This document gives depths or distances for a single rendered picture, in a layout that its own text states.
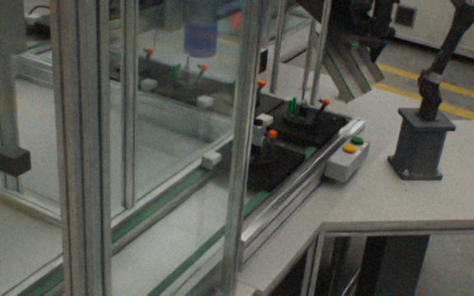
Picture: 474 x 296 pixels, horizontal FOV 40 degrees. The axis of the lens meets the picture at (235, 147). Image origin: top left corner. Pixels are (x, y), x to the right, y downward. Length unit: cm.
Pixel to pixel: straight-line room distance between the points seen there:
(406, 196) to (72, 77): 148
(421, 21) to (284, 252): 481
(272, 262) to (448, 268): 177
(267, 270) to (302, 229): 22
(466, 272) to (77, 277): 261
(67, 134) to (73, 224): 14
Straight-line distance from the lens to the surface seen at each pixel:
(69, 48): 82
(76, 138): 87
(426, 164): 223
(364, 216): 198
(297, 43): 338
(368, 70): 263
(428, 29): 638
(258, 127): 190
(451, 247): 354
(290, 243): 181
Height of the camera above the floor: 191
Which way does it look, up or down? 28 degrees down
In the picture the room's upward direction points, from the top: 5 degrees clockwise
